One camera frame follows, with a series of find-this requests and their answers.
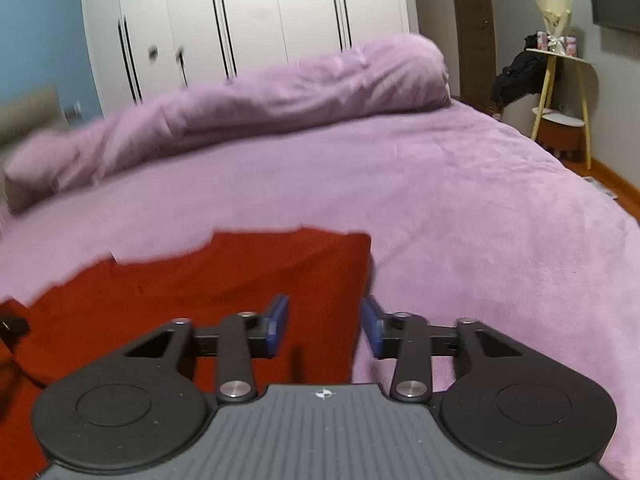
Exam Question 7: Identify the rolled purple duvet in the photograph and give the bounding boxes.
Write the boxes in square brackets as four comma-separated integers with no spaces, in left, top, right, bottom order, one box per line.
[2,34,450,214]

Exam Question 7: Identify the grey bed headboard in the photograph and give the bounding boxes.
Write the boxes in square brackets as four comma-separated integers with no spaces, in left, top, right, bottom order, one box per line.
[0,84,72,214]

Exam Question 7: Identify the cream flower bouquet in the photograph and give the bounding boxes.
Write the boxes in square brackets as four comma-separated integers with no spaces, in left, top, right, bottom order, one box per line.
[535,0,574,55]

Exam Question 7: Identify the red knitted garment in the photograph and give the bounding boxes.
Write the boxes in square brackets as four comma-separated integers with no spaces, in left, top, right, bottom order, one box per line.
[1,228,371,479]

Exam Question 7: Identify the dark wooden door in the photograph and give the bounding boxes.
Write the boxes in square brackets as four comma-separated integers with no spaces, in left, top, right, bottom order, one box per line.
[454,0,497,113]

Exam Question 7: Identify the purple bed sheet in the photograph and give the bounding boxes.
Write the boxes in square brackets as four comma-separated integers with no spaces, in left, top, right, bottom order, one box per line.
[1,103,639,479]

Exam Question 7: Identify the pink gift box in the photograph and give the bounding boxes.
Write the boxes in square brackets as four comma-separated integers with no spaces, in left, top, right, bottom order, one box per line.
[537,30,578,58]

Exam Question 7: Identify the yellow-legged side table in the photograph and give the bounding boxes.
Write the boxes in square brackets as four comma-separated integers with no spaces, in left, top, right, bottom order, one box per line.
[527,49,597,171]

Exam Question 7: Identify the black clothes pile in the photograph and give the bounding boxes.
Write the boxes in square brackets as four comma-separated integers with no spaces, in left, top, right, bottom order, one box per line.
[491,34,548,110]

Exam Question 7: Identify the white wardrobe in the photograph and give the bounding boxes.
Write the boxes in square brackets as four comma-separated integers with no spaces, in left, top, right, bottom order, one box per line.
[81,0,416,114]

